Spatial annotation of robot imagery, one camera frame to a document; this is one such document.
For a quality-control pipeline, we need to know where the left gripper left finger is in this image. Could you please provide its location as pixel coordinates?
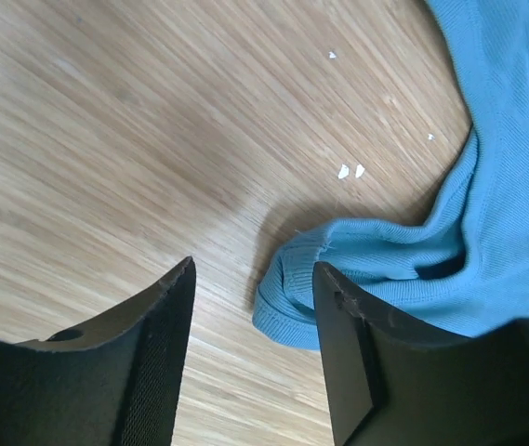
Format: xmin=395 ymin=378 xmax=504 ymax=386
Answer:
xmin=0 ymin=258 xmax=196 ymax=445

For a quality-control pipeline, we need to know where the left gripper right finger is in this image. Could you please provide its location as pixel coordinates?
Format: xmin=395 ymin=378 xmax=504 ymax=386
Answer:
xmin=312 ymin=262 xmax=529 ymax=445

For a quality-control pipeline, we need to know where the light blue tank top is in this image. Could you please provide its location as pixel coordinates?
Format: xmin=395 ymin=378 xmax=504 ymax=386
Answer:
xmin=252 ymin=1 xmax=529 ymax=349

